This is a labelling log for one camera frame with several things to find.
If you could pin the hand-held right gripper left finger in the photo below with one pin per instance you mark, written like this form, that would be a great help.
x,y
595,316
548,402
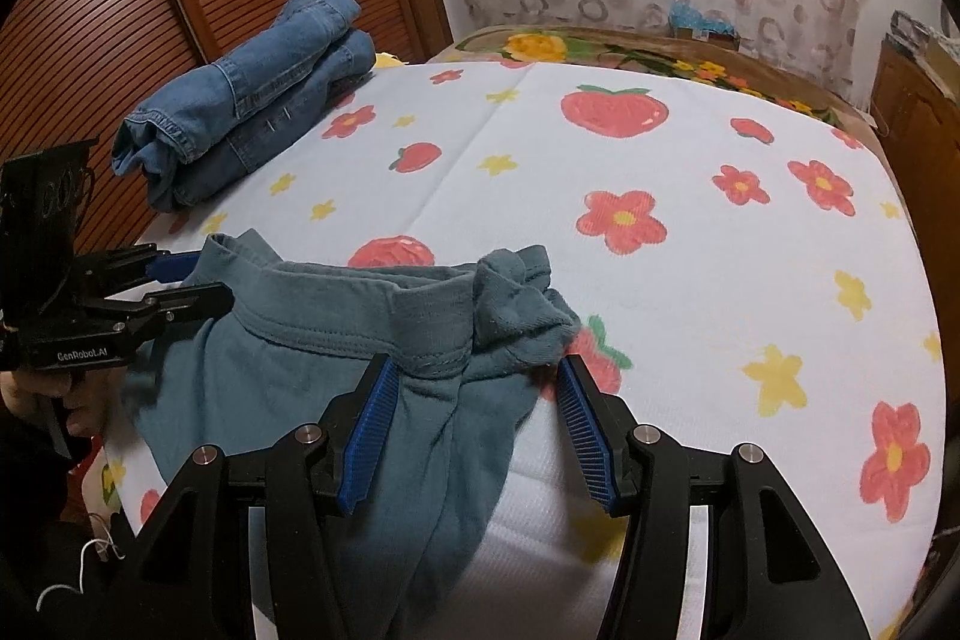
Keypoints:
x,y
367,437

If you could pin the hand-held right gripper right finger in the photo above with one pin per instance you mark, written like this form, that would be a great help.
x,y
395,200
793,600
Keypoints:
x,y
589,441

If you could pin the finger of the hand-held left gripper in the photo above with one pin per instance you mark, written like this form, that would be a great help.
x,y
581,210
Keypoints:
x,y
174,266
187,302

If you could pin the teal t-shirt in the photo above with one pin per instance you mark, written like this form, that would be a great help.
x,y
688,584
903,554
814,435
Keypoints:
x,y
300,370

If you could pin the person's left hand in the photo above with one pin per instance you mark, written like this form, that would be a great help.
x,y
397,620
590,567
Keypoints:
x,y
34,396

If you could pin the white flower strawberry bed sheet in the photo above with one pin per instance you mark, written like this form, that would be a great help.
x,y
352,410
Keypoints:
x,y
675,280

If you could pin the blue denim jeans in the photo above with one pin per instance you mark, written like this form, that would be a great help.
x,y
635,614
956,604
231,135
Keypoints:
x,y
240,93

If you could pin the cardboard box with blue bags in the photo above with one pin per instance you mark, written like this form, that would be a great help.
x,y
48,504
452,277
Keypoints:
x,y
701,25

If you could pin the wooden cabinet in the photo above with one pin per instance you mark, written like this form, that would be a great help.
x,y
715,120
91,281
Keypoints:
x,y
922,100

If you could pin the pile of packets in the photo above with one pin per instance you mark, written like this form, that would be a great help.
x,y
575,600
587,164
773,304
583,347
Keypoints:
x,y
919,31

